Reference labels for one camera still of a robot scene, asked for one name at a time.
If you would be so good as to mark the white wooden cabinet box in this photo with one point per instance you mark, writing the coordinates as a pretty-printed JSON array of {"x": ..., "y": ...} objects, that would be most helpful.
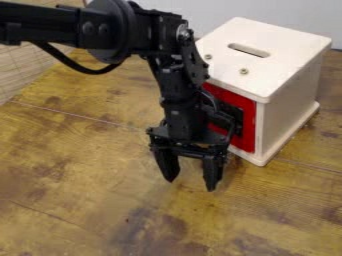
[{"x": 265, "y": 70}]

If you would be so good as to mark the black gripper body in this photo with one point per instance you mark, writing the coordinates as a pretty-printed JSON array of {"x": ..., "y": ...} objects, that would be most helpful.
[{"x": 185, "y": 130}]

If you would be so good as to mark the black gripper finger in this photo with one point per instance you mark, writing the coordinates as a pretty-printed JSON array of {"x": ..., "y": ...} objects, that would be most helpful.
[
  {"x": 213, "y": 171},
  {"x": 168, "y": 160}
]

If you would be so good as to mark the red drawer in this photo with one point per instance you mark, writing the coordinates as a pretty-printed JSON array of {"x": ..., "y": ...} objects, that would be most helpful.
[{"x": 239, "y": 116}]

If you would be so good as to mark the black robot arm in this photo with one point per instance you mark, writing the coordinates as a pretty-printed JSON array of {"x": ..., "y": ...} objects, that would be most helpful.
[{"x": 93, "y": 38}]

